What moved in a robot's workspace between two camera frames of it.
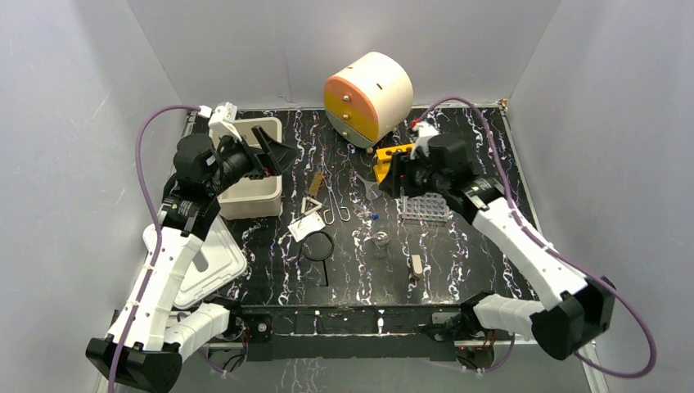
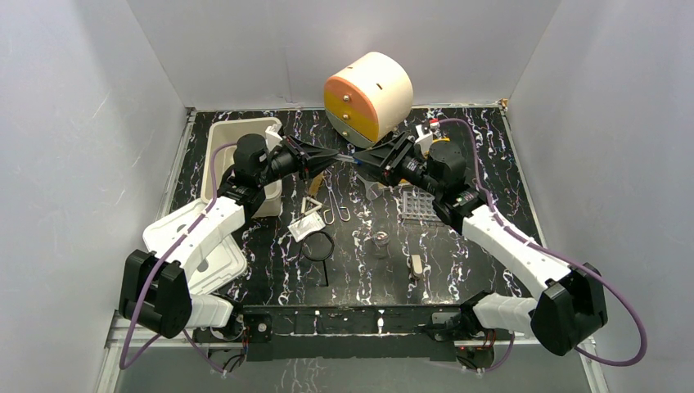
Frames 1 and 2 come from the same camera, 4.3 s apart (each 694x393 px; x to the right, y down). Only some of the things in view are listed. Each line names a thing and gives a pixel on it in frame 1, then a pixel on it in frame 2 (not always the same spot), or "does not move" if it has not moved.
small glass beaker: (380, 238) does not move
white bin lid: (218, 260) does not move
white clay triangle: (303, 209) does not move
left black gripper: (256, 157) → (295, 158)
